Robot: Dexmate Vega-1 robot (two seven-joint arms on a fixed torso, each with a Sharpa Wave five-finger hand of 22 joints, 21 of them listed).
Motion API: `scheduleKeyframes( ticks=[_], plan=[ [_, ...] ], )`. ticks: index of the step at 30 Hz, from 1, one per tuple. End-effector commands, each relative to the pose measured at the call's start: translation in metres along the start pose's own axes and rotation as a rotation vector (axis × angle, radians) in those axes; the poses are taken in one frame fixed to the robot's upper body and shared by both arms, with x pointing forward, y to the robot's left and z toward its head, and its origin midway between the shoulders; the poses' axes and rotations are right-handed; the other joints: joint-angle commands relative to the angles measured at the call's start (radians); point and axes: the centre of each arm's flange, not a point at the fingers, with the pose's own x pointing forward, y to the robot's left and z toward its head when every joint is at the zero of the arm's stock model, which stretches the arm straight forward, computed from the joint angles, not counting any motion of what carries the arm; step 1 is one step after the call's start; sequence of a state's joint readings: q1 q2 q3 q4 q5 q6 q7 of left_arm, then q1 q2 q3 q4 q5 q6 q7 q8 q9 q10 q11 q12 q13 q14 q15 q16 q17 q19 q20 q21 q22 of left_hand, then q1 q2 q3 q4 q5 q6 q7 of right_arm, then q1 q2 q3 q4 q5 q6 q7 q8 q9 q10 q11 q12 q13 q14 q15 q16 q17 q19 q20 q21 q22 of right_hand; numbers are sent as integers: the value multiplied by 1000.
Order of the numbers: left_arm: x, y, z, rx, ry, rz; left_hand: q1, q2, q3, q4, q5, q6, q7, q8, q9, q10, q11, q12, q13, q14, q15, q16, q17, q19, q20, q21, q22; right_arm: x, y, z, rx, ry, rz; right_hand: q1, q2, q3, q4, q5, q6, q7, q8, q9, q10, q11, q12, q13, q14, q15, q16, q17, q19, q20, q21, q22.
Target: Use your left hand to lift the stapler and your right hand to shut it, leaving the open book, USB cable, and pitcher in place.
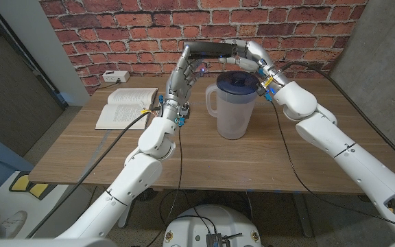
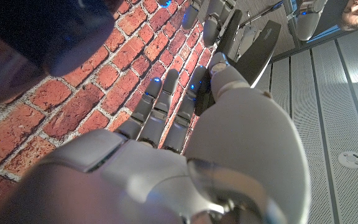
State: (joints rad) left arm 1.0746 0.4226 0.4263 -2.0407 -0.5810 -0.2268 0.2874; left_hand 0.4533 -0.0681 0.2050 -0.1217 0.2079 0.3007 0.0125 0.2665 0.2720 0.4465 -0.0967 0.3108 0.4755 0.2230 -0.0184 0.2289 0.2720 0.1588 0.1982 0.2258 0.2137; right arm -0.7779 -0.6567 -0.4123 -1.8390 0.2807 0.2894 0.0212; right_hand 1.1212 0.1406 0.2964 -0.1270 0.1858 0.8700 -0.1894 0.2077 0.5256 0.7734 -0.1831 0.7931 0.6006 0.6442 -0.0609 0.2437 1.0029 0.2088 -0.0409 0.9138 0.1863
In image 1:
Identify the black stapler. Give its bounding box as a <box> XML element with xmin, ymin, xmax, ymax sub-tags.
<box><xmin>182</xmin><ymin>40</ymin><xmax>238</xmax><ymax>59</ymax></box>

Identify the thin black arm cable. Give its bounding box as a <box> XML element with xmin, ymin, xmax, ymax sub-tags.
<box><xmin>145</xmin><ymin>125</ymin><xmax>184</xmax><ymax>247</ymax></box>
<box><xmin>269</xmin><ymin>99</ymin><xmax>395</xmax><ymax>237</ymax></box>

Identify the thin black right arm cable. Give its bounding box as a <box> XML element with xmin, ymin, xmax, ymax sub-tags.
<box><xmin>269</xmin><ymin>99</ymin><xmax>395</xmax><ymax>237</ymax></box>

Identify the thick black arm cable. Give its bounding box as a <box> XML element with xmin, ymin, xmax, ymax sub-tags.
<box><xmin>279</xmin><ymin>61</ymin><xmax>395</xmax><ymax>162</ymax></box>
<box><xmin>25</xmin><ymin>108</ymin><xmax>161</xmax><ymax>239</ymax></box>

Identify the grey table leg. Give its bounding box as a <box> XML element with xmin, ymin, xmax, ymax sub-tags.
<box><xmin>291</xmin><ymin>192</ymin><xmax>313</xmax><ymax>238</ymax></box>

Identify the white sneaker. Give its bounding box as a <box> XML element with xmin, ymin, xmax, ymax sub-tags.
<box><xmin>0</xmin><ymin>210</ymin><xmax>28</xmax><ymax>238</ymax></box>

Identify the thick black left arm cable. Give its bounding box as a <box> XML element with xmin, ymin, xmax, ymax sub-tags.
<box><xmin>25</xmin><ymin>108</ymin><xmax>161</xmax><ymax>239</ymax></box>

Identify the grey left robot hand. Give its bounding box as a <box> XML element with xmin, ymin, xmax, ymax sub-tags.
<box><xmin>158</xmin><ymin>44</ymin><xmax>208</xmax><ymax>126</ymax></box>

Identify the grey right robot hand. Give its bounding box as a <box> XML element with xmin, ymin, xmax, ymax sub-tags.
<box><xmin>217</xmin><ymin>38</ymin><xmax>289</xmax><ymax>95</ymax></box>

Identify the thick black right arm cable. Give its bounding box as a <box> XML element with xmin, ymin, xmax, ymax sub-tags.
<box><xmin>279</xmin><ymin>61</ymin><xmax>395</xmax><ymax>162</ymax></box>

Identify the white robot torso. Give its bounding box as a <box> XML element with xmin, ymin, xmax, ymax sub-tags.
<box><xmin>163</xmin><ymin>204</ymin><xmax>263</xmax><ymax>247</ymax></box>

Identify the clear pitcher with blue lid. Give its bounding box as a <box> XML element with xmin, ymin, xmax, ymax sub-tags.
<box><xmin>205</xmin><ymin>71</ymin><xmax>261</xmax><ymax>141</ymax></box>

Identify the white power strip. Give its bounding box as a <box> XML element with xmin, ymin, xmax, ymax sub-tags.
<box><xmin>101</xmin><ymin>70</ymin><xmax>131</xmax><ymax>84</ymax></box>

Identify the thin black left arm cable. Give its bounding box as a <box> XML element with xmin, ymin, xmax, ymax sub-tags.
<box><xmin>145</xmin><ymin>125</ymin><xmax>184</xmax><ymax>247</ymax></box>

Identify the red brick printed backdrop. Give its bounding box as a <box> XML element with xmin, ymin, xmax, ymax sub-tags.
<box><xmin>39</xmin><ymin>0</ymin><xmax>370</xmax><ymax>95</ymax></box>

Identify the white table leg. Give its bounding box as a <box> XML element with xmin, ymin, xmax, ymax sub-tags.
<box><xmin>117</xmin><ymin>198</ymin><xmax>133</xmax><ymax>229</ymax></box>

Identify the open paperback book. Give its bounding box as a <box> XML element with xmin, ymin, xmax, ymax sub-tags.
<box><xmin>95</xmin><ymin>87</ymin><xmax>159</xmax><ymax>131</ymax></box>

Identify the dark wooden door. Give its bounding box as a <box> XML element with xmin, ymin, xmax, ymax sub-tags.
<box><xmin>0</xmin><ymin>5</ymin><xmax>65</xmax><ymax>157</ymax></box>

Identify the grey tape strip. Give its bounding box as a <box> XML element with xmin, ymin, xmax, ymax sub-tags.
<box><xmin>76</xmin><ymin>129</ymin><xmax>112</xmax><ymax>185</ymax></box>

